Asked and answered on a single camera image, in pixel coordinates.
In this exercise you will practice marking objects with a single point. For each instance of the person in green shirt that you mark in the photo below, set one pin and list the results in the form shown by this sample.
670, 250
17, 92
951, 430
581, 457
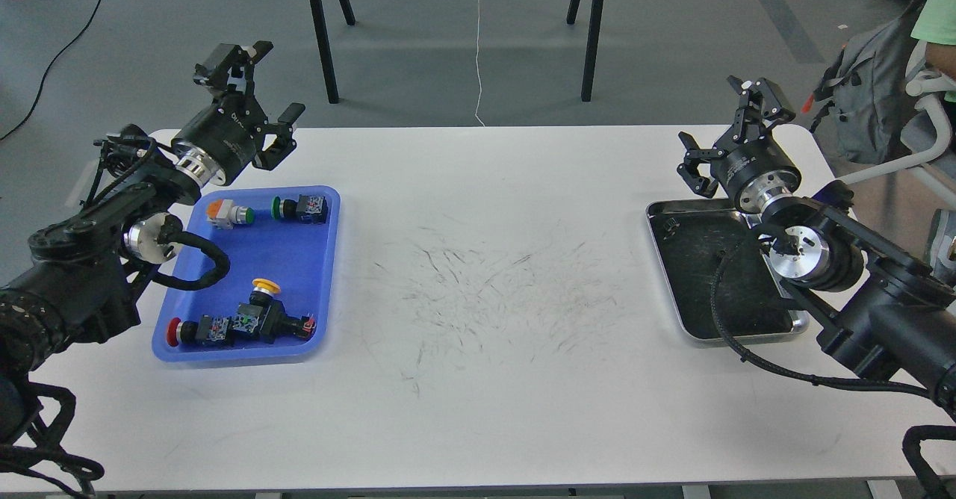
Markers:
936, 28

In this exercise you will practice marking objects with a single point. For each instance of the left black stand legs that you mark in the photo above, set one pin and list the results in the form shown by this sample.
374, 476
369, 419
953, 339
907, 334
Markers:
324, 47

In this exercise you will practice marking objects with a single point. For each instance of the white office chair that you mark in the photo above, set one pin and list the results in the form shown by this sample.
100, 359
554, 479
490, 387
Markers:
928, 136

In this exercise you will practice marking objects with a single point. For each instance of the right black stand legs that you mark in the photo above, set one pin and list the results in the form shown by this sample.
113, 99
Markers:
592, 43

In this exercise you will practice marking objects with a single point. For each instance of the grey backpack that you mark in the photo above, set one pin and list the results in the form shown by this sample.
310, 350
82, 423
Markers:
862, 92

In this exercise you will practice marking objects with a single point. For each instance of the blue plastic tray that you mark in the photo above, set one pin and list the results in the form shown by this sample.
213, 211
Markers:
298, 256

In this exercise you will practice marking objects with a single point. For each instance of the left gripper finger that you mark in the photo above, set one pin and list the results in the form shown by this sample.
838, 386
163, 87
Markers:
276, 138
230, 68

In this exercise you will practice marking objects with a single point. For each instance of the orange push button switch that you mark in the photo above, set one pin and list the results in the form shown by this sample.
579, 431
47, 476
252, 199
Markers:
226, 214

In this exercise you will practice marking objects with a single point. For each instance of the red push button switch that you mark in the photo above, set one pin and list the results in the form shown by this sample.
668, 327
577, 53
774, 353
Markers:
222, 332

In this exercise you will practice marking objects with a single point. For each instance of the black stand legs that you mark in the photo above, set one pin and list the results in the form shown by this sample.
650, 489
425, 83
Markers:
592, 43
324, 47

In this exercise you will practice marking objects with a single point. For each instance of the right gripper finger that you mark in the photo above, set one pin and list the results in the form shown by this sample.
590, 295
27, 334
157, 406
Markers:
762, 106
694, 156

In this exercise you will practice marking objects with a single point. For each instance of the small black industrial part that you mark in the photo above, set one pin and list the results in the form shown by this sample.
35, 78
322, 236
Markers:
671, 225

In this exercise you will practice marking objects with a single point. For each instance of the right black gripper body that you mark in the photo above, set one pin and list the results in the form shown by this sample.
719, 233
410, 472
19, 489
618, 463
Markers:
754, 173

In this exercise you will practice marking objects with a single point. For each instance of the yellow mushroom push button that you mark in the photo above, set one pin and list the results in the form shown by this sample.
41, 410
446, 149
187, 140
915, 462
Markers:
260, 317

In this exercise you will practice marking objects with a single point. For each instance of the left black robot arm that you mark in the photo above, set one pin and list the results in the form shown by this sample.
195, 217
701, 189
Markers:
89, 271

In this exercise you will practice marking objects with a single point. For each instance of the steel metal tray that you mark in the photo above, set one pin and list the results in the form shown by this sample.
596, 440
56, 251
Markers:
751, 305

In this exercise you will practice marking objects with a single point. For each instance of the green push button switch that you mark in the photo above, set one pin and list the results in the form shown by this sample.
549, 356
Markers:
309, 209

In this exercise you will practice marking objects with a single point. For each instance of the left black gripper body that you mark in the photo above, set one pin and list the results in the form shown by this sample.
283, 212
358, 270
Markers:
226, 131

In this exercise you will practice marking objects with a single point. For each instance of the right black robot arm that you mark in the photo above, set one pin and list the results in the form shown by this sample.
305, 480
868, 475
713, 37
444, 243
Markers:
884, 314

